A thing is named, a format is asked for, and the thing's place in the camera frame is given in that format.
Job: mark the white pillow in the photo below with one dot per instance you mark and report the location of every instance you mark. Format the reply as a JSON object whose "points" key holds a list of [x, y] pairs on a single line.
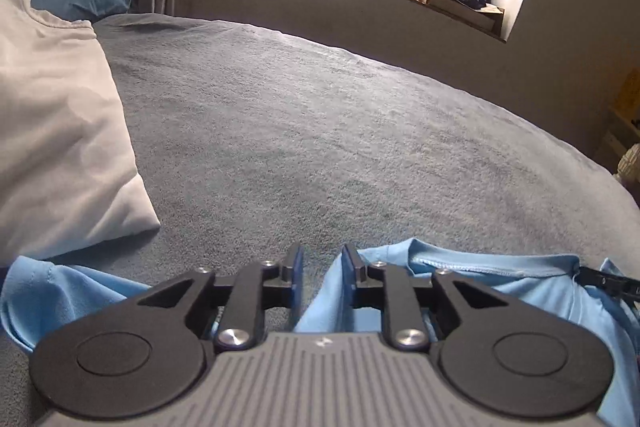
{"points": [[60, 132]]}

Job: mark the cardboard box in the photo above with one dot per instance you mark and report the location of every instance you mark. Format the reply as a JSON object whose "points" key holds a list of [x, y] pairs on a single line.
{"points": [[465, 14]]}

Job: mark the light blue t-shirt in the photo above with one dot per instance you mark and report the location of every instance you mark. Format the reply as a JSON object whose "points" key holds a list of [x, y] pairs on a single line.
{"points": [[525, 292]]}

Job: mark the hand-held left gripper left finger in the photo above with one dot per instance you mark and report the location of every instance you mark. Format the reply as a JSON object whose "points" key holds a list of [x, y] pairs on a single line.
{"points": [[297, 274]]}

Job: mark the yellow box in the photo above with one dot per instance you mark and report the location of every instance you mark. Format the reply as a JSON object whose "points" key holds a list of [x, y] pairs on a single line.
{"points": [[629, 92]]}

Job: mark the cream desk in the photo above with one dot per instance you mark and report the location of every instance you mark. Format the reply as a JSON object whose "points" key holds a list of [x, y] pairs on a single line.
{"points": [[620, 137]]}

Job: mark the cream bedpost finial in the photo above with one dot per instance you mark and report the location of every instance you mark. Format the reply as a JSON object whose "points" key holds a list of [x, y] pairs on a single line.
{"points": [[629, 169]]}

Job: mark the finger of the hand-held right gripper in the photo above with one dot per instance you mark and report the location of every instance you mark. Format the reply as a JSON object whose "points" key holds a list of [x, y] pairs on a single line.
{"points": [[607, 283]]}

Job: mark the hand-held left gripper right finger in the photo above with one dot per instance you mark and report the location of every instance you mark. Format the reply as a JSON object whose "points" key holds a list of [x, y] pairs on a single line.
{"points": [[346, 277]]}

